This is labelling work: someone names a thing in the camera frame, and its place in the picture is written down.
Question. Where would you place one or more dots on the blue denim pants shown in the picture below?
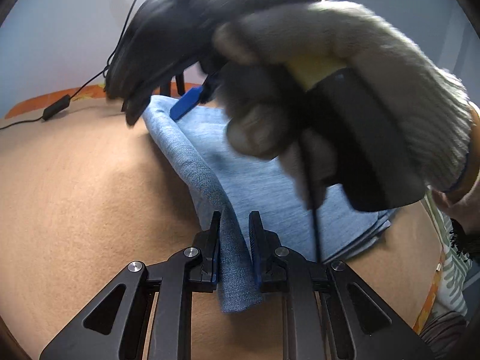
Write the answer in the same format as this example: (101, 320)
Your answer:
(255, 180)

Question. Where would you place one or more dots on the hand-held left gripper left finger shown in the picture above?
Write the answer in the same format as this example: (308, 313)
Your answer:
(214, 270)

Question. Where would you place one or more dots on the person's right hand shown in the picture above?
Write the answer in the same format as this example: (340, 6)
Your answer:
(375, 45)

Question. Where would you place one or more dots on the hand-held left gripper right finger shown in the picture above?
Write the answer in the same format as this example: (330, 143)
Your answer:
(257, 266)

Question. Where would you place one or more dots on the person's right forearm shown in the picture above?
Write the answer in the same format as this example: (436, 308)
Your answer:
(465, 202)

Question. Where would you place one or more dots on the leaf patterned cloth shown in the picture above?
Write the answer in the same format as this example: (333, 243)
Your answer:
(452, 281)

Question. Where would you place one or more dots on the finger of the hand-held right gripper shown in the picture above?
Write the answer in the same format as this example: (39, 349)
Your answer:
(185, 105)
(135, 110)

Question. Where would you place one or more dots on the brown ribbed cloth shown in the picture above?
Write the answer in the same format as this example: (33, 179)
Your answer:
(446, 333)

